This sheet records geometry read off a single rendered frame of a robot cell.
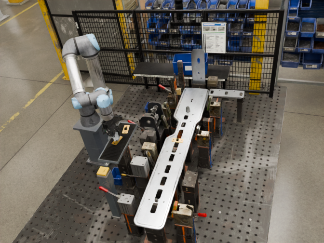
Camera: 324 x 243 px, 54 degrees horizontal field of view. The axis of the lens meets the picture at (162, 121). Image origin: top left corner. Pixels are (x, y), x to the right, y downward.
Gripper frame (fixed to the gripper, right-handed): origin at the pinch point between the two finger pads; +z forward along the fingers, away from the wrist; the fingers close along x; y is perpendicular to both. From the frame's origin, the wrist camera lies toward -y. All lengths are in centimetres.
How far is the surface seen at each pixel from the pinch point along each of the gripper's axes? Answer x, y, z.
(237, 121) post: 55, -94, 46
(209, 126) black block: 44, -57, 24
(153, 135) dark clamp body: 15.8, -20.1, 10.1
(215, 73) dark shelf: 27, -117, 15
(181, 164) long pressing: 41.9, -8.3, 17.8
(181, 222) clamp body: 59, 30, 20
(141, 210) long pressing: 35, 33, 18
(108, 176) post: 9.9, 26.0, 5.2
